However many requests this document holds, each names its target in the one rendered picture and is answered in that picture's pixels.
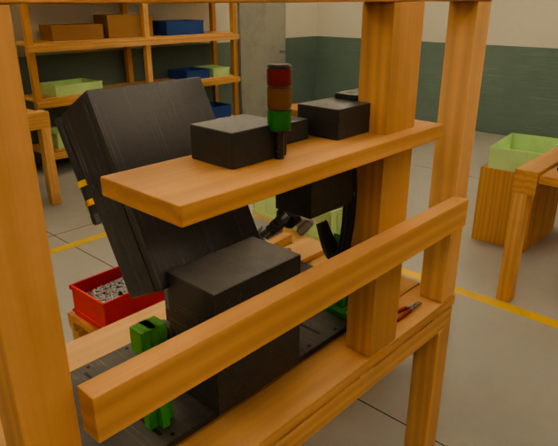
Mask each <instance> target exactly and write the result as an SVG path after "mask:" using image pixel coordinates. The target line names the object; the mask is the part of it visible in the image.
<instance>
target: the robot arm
mask: <svg viewBox="0 0 558 446"><path fill-rule="evenodd" d="M248 206H249V209H250V211H251V214H252V217H253V212H252V204H249V205H248ZM314 224H315V221H314V219H308V218H305V217H302V216H299V215H296V214H293V213H290V212H287V211H283V210H280V209H278V210H277V212H276V217H275V219H273V220H272V221H271V222H270V223H269V225H268V226H266V228H265V229H263V230H262V231H261V232H259V235H260V239H261V240H263V239H264V238H269V237H270V236H273V235H274V234H276V233H277V232H280V231H281V230H282V229H283V228H284V227H286V228H293V227H295V226H296V225H297V232H298V234H299V235H304V234H305V233H306V232H307V231H308V230H309V229H310V228H312V227H313V226H314Z"/></svg>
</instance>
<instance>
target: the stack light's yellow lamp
mask: <svg viewBox="0 0 558 446"><path fill-rule="evenodd" d="M267 109H268V110H270V111H276V112H282V111H289V110H291V88H267Z"/></svg>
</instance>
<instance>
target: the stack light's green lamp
mask: <svg viewBox="0 0 558 446"><path fill-rule="evenodd" d="M267 123H268V124H269V130H270V131H269V132H271V133H288V132H290V131H291V110H289V111H270V110H267Z"/></svg>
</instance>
